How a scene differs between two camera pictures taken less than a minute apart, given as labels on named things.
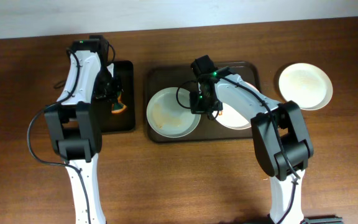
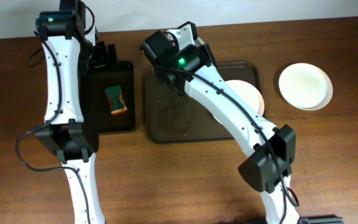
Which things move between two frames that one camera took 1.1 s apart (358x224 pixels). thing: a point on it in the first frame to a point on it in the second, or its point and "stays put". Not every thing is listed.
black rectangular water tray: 125,121 stays put
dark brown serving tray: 158,77 stays put
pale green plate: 169,113 to 199,42
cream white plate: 307,84 stays put
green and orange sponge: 119,106 stays put
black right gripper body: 212,111 to 206,51
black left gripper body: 114,94 to 103,51
